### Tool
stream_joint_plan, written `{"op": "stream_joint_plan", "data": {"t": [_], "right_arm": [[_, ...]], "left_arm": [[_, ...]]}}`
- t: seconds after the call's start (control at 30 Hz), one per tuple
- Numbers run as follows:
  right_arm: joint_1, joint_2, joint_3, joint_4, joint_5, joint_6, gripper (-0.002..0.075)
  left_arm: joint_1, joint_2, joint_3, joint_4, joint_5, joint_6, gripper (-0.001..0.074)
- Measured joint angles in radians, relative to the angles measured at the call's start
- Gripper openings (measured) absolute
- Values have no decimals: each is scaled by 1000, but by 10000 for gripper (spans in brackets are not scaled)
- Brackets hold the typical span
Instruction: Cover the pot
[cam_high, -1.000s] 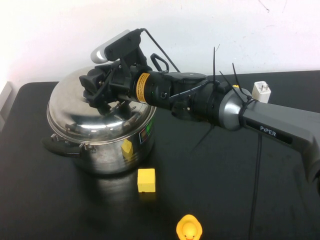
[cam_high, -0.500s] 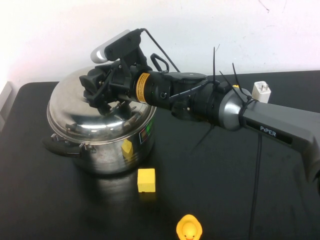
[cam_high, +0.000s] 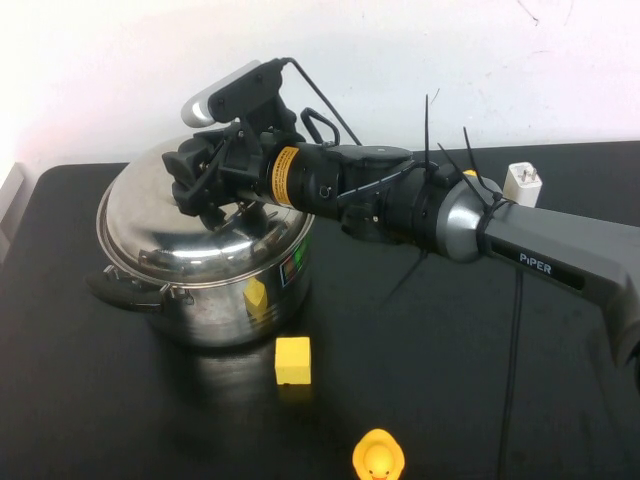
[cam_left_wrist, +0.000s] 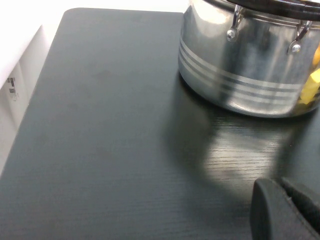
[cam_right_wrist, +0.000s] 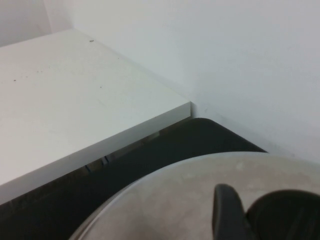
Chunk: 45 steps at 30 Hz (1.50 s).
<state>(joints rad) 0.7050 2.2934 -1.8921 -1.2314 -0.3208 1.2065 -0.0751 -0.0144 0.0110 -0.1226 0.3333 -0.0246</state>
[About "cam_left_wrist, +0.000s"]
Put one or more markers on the white cabinet with label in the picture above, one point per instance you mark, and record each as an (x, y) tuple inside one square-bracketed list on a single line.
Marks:
[(15, 112)]

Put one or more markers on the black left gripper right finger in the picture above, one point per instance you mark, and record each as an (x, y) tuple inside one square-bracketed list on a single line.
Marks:
[(305, 197)]

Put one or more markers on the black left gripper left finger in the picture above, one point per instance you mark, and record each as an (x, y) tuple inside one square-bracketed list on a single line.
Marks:
[(270, 215)]

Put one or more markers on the stainless steel pot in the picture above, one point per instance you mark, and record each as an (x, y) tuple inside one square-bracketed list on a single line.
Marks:
[(245, 62)]

